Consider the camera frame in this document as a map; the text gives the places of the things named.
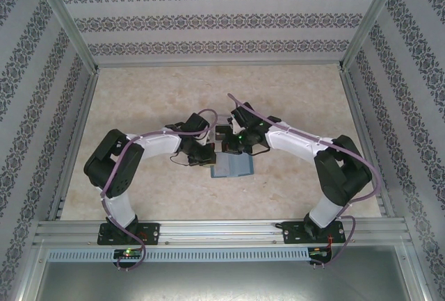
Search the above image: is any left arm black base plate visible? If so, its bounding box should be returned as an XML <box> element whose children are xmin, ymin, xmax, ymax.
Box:
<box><xmin>98</xmin><ymin>222</ymin><xmax>161</xmax><ymax>246</ymax></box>

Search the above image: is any grey metal panel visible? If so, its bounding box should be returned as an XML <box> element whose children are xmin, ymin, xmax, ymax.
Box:
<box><xmin>34</xmin><ymin>261</ymin><xmax>423</xmax><ymax>301</ymax></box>

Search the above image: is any teal leather card holder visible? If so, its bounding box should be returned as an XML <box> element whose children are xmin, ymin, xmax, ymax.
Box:
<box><xmin>210</xmin><ymin>153</ymin><xmax>255</xmax><ymax>179</ymax></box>

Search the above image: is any aluminium table edge rail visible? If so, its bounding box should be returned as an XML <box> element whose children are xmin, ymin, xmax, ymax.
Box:
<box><xmin>48</xmin><ymin>71</ymin><xmax>100</xmax><ymax>220</ymax></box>
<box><xmin>339</xmin><ymin>70</ymin><xmax>396</xmax><ymax>217</ymax></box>

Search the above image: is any aluminium frame post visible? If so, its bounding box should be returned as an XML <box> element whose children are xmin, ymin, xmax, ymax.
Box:
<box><xmin>339</xmin><ymin>0</ymin><xmax>406</xmax><ymax>71</ymax></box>
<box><xmin>29</xmin><ymin>0</ymin><xmax>100</xmax><ymax>72</ymax></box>

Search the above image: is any aluminium mounting rail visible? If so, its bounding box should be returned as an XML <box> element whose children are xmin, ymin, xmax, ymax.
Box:
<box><xmin>34</xmin><ymin>220</ymin><xmax>410</xmax><ymax>246</ymax></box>

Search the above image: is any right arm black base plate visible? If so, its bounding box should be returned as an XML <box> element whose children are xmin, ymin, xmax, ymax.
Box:
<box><xmin>283</xmin><ymin>220</ymin><xmax>346</xmax><ymax>245</ymax></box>

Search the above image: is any slotted grey cable duct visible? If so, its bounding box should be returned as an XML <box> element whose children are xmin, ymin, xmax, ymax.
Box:
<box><xmin>47</xmin><ymin>247</ymin><xmax>310</xmax><ymax>261</ymax></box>

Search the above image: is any small black card case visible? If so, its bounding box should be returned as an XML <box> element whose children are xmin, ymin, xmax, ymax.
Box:
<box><xmin>215</xmin><ymin>125</ymin><xmax>231</xmax><ymax>142</ymax></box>

